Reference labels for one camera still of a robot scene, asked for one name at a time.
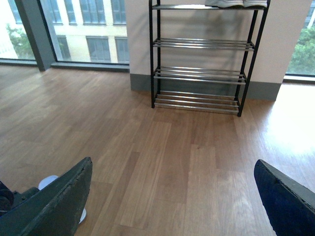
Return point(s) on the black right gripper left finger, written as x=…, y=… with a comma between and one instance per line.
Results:
x=54, y=210

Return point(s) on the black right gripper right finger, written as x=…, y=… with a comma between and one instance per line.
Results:
x=289, y=205

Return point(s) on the light blue slipper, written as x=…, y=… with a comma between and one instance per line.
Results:
x=46, y=181

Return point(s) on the grey knit sneaker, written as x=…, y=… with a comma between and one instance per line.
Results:
x=252, y=3
x=224, y=3

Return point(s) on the black metal shoe rack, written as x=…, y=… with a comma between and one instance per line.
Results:
x=240, y=79

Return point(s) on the dark wheeled base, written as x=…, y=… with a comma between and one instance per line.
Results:
x=11, y=199

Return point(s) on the dark window frame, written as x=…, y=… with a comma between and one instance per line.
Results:
x=79, y=34

